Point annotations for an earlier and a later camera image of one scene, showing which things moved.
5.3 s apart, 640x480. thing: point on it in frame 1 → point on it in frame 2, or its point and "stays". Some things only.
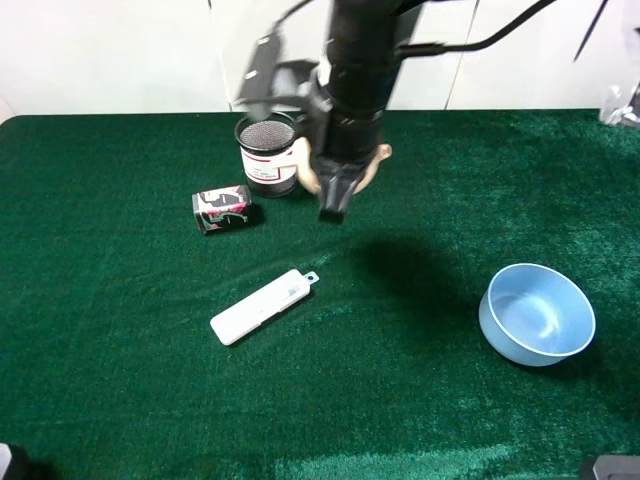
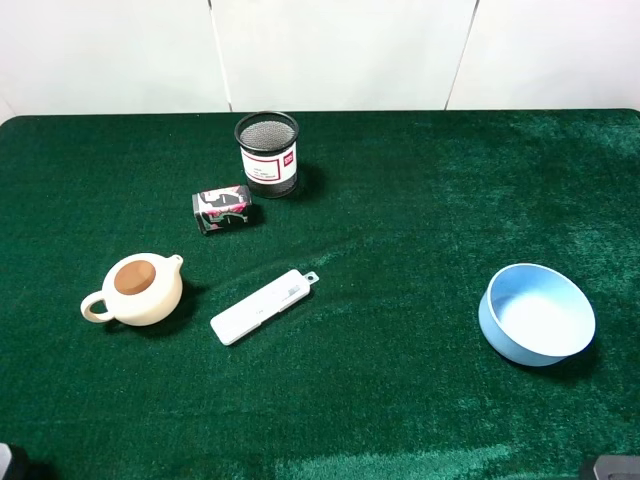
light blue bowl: (532, 315) stays
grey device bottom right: (617, 467) stays
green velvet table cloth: (475, 315) stays
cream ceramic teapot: (309, 174) → (138, 290)
